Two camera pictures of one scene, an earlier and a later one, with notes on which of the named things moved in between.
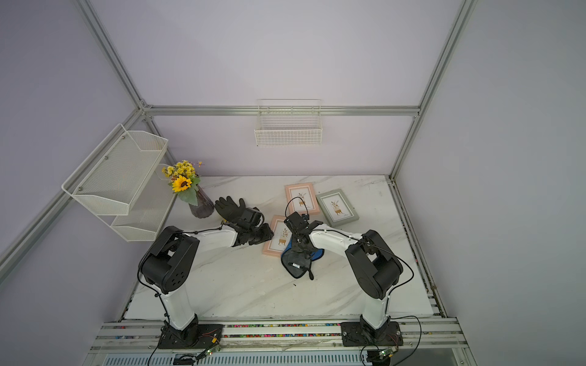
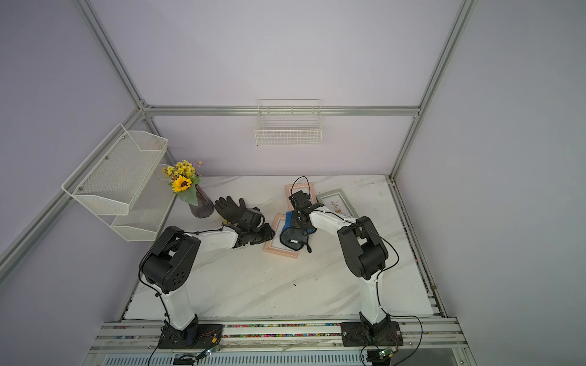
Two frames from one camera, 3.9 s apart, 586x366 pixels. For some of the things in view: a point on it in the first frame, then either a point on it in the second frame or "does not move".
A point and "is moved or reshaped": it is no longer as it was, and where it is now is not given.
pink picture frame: x=278 y=236 does not move
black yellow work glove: x=228 y=209 does not move
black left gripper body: x=259 y=235 does not move
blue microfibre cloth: x=296 y=263 is moved or reshaped
